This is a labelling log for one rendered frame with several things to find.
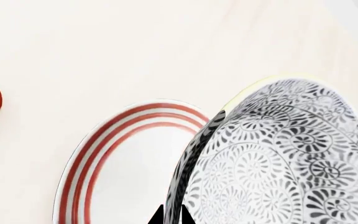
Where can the white plate with red rings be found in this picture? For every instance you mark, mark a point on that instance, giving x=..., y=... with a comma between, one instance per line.
x=129, y=168

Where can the black floral patterned bowl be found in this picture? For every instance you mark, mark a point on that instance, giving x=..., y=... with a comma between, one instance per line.
x=278, y=151

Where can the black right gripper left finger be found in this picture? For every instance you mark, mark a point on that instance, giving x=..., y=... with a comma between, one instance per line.
x=158, y=217

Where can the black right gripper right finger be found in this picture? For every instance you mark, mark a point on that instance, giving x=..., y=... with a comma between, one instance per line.
x=186, y=217

